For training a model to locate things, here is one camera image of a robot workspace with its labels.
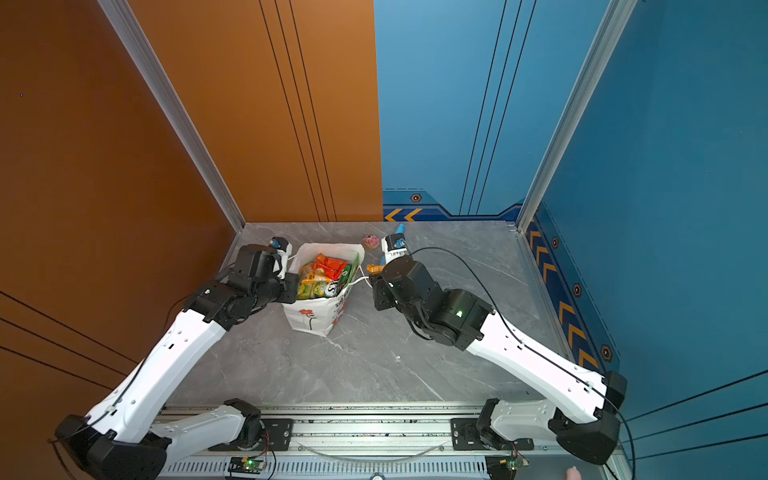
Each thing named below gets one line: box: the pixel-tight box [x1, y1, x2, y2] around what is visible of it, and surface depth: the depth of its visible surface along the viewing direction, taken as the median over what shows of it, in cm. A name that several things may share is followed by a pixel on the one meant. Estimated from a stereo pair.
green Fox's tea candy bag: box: [297, 278, 340, 300], surface depth 81 cm
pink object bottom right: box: [566, 466, 582, 480], surface depth 68 cm
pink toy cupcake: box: [363, 234, 380, 249], surface depth 114 cm
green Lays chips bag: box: [341, 252, 360, 288], surface depth 84 cm
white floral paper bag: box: [283, 243, 365, 337], surface depth 82 cm
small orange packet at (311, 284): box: [296, 263, 332, 298], surface depth 81 cm
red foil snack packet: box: [313, 253, 349, 280], surface depth 83 cm
